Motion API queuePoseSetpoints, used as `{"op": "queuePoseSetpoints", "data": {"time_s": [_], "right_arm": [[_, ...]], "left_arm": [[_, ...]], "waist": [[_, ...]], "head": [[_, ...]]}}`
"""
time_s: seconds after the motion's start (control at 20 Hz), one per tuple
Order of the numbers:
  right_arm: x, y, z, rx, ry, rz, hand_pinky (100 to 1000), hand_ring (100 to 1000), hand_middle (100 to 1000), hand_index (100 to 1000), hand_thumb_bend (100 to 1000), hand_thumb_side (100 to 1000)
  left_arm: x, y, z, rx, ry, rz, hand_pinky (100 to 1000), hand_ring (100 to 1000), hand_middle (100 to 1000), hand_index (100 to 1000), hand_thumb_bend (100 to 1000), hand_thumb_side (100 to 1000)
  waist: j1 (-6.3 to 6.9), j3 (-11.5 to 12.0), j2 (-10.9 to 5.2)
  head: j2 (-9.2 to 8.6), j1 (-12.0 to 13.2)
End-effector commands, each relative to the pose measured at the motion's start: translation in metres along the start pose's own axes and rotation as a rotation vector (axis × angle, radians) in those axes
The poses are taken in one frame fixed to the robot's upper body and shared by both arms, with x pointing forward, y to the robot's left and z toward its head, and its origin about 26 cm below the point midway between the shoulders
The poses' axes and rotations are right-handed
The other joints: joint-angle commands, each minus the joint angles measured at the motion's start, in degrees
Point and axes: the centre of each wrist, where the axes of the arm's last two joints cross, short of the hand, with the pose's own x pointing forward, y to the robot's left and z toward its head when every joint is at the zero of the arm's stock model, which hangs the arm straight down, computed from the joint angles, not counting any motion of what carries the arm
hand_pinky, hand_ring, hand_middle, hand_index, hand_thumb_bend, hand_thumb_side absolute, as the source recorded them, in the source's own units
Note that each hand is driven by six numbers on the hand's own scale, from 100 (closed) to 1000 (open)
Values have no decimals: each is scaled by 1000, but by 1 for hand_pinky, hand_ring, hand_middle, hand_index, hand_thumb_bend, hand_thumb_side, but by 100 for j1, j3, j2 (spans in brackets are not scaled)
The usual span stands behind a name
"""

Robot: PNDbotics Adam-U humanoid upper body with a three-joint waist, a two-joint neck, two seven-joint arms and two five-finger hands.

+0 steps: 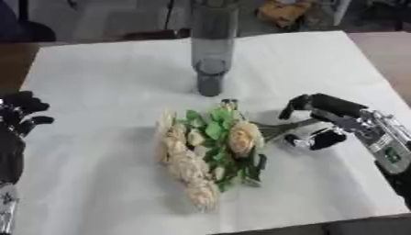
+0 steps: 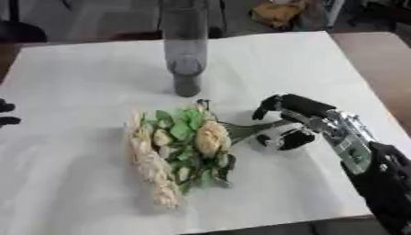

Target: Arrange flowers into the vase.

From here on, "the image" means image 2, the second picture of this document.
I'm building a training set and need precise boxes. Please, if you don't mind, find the cream artificial flower bouquet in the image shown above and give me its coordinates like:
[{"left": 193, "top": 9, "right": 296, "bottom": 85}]
[{"left": 122, "top": 98, "right": 294, "bottom": 210}]

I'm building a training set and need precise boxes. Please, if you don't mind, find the tall grey glass vase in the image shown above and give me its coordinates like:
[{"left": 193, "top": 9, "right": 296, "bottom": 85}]
[{"left": 157, "top": 0, "right": 211, "bottom": 98}]

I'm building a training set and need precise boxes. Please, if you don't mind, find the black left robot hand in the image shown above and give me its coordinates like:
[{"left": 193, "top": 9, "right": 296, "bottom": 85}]
[{"left": 0, "top": 98, "right": 23, "bottom": 129}]

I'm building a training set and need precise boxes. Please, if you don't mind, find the black chair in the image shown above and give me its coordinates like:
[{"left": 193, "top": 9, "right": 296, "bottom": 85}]
[{"left": 0, "top": 0, "right": 49, "bottom": 44}]

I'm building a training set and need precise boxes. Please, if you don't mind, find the yellow-brown bag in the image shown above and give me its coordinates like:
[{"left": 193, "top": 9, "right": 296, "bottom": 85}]
[{"left": 249, "top": 0, "right": 312, "bottom": 30}]

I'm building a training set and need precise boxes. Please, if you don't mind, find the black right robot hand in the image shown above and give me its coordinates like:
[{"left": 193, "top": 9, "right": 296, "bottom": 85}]
[{"left": 250, "top": 93, "right": 339, "bottom": 151}]

